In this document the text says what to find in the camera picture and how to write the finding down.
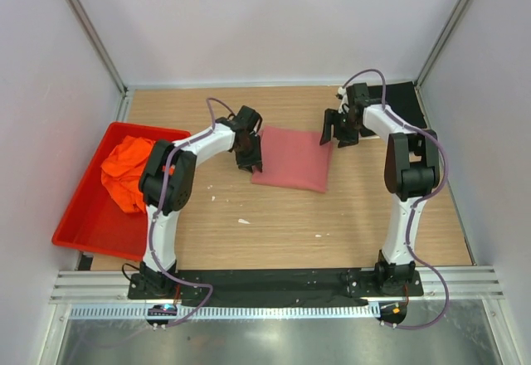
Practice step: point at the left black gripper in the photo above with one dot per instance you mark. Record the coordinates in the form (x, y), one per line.
(246, 154)

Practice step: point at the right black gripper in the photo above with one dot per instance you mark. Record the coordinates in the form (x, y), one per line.
(339, 128)

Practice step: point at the pink polo t shirt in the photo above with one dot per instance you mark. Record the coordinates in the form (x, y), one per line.
(293, 159)

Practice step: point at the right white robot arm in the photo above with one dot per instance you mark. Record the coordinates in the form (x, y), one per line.
(411, 174)

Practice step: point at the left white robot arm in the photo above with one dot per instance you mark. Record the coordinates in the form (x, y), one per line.
(166, 187)

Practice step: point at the folded black t shirt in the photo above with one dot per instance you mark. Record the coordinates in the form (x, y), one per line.
(402, 98)

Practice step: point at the orange t shirt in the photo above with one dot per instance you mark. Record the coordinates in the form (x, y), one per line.
(121, 171)

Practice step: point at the red plastic bin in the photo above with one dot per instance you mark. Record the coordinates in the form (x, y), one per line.
(92, 221)

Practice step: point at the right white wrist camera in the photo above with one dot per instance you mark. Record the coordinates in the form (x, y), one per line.
(343, 98)

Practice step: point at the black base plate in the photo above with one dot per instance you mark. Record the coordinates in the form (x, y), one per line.
(356, 282)

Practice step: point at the white slotted cable duct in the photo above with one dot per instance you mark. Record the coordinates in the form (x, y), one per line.
(165, 311)

